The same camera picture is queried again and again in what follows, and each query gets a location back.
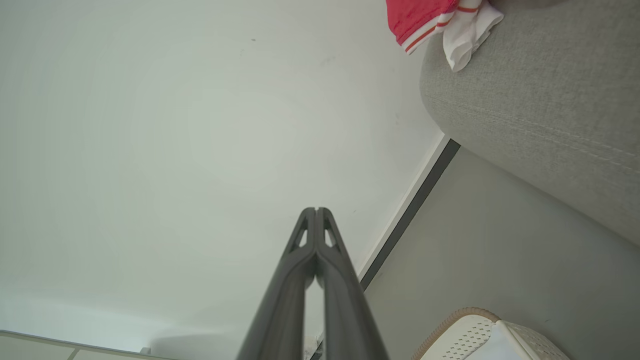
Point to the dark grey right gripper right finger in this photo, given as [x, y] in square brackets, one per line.
[350, 315]

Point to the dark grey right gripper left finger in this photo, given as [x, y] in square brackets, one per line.
[280, 310]

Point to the red and white garment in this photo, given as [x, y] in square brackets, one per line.
[417, 17]

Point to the white perforated laundry basket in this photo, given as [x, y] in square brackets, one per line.
[475, 340]

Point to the white and dark baseboard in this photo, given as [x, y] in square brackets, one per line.
[410, 205]

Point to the grey fabric sofa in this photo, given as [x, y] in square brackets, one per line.
[550, 100]

